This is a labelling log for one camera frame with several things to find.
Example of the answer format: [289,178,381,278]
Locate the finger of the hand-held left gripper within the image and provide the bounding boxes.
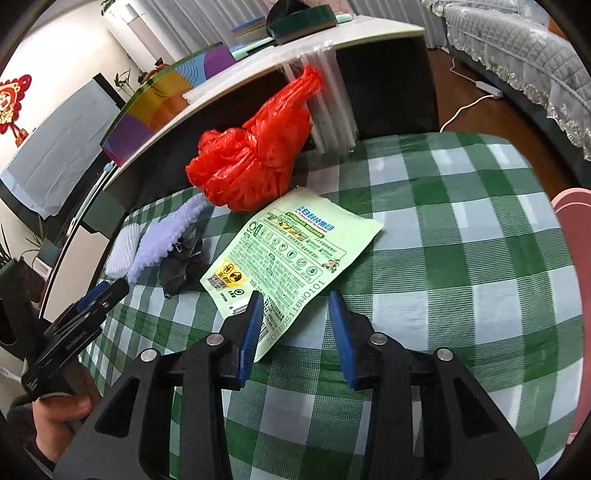
[81,278,131,326]
[74,282,112,319]

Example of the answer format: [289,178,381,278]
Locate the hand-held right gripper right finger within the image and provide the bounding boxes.
[328,290,541,480]

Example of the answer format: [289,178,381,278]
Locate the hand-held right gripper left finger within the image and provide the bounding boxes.
[53,291,265,480]

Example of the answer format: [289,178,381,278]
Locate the green printed packet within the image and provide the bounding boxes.
[200,187,385,363]

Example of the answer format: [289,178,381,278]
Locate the pink plastic basin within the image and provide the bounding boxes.
[549,187,591,444]

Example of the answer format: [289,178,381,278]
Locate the person's left hand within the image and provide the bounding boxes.
[34,392,93,462]

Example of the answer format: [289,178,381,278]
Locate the white bumpy cloth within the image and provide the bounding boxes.
[105,222,141,280]

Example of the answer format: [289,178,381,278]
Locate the dark grey wrapper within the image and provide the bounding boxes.
[158,226,204,298]

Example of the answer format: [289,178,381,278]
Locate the purple fluffy cloth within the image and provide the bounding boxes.
[126,193,207,283]

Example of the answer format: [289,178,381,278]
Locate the potted green plant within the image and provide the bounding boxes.
[0,222,63,296]

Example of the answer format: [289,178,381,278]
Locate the dark television cabinet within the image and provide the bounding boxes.
[39,180,127,324]

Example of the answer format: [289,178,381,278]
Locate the white blue rod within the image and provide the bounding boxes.
[69,161,114,241]

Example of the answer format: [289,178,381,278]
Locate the green checked tablecloth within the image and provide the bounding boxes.
[78,131,585,480]

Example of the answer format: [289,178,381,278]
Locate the covered television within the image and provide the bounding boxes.
[0,74,126,220]

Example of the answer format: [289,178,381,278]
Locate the red plastic bag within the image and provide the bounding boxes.
[185,65,322,213]

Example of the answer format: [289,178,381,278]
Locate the rainbow coloured box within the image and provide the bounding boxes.
[100,45,237,166]

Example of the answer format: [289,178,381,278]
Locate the bamboo plant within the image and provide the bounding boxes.
[113,69,134,100]

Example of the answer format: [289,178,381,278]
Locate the clear acrylic tubes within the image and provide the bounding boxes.
[277,39,358,155]

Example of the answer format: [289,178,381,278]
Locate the white marble table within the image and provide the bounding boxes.
[104,14,439,217]

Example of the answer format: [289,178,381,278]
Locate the white standing air conditioner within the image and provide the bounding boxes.
[104,0,158,84]

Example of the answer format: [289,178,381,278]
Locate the mint green board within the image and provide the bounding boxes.
[229,13,356,61]

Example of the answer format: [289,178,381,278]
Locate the white power strip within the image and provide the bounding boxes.
[475,79,504,99]

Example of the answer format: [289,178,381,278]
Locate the stack of coloured bowls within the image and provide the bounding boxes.
[232,16,269,45]

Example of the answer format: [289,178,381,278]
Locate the dark green pot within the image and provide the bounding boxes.
[267,4,339,47]

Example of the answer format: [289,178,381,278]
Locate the black bag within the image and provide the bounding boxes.
[268,0,319,24]

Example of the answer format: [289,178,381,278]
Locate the grey quilted sofa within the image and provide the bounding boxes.
[422,0,591,162]

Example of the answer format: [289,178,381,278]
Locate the red knot wall decoration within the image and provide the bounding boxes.
[0,74,33,146]

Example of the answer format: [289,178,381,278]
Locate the white cable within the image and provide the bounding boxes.
[438,55,492,134]

